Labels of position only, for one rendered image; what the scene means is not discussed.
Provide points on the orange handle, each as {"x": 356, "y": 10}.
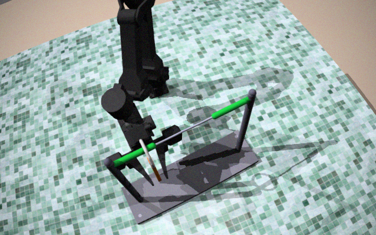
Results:
{"x": 150, "y": 160}

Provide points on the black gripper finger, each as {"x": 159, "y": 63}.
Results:
{"x": 161, "y": 155}
{"x": 137, "y": 165}

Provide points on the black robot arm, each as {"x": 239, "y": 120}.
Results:
{"x": 143, "y": 72}

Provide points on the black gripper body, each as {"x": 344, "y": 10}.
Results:
{"x": 166, "y": 133}

